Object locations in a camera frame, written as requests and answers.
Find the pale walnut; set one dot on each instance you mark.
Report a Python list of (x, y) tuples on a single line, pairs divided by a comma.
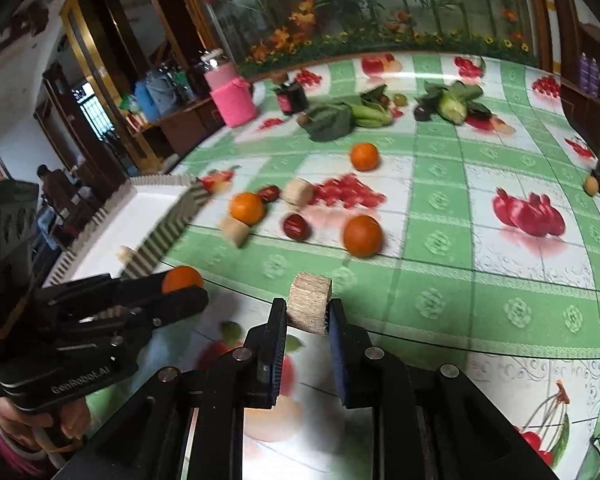
[(307, 300)]

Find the sugarcane piece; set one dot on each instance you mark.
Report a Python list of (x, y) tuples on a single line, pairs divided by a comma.
[(235, 232), (126, 255), (298, 193)]

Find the person's left forearm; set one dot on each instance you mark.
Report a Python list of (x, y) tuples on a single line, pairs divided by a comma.
[(5, 460)]

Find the grey water jug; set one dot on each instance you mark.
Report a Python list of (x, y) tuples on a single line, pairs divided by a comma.
[(164, 94)]

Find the pale green bok choy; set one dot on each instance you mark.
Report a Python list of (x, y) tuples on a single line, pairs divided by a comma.
[(452, 105)]

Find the black thermos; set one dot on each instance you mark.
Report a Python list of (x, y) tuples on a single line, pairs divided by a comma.
[(196, 80)]

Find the jar with pink knit sleeve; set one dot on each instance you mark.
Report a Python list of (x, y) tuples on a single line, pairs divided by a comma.
[(232, 100)]

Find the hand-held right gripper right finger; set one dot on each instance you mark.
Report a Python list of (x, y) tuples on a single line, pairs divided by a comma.
[(340, 360)]

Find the brown kiwi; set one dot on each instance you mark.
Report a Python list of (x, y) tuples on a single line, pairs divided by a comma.
[(304, 120)]

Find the orange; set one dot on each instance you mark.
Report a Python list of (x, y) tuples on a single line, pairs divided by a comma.
[(246, 207), (364, 156), (362, 236), (180, 277)]

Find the brown round fruit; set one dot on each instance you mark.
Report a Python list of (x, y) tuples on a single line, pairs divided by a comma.
[(280, 78)]

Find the dark purple fruit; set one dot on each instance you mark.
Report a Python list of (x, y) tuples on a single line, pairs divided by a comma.
[(422, 112)]

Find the small green-brown fruit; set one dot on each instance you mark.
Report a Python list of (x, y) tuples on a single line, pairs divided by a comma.
[(400, 100)]

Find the red date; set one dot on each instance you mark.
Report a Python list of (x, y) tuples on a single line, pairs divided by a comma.
[(268, 194), (295, 226)]

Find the green checkered fruit-print tablecloth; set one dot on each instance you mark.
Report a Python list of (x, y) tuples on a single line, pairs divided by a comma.
[(430, 200)]

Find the blue water jug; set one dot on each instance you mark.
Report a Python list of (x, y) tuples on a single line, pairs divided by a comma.
[(144, 102)]

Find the green and white bag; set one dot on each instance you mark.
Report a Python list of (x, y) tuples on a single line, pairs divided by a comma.
[(127, 102)]

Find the bok choy with dark leaves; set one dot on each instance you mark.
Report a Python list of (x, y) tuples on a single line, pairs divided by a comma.
[(370, 114)]

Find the flower wall poster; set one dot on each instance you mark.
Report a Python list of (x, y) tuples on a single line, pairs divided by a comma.
[(370, 5)]

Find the wooden counter cabinet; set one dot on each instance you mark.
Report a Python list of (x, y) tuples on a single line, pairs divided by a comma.
[(185, 125)]

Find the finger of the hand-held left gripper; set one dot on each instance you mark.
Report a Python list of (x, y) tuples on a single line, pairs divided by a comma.
[(180, 306), (105, 290)]

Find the person's left hand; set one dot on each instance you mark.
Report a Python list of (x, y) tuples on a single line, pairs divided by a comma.
[(72, 420)]

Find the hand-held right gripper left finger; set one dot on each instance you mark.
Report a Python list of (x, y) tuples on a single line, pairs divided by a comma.
[(274, 360)]

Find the white tray with striped rim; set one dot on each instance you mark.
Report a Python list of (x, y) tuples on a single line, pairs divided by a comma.
[(140, 215)]

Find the purple bottle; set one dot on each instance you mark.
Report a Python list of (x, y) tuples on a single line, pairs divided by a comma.
[(583, 72), (595, 75)]

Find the wooden side shelf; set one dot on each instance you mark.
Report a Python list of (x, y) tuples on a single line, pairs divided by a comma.
[(580, 105)]

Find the small yellow-brown fruit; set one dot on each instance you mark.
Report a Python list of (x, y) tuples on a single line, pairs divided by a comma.
[(591, 185)]

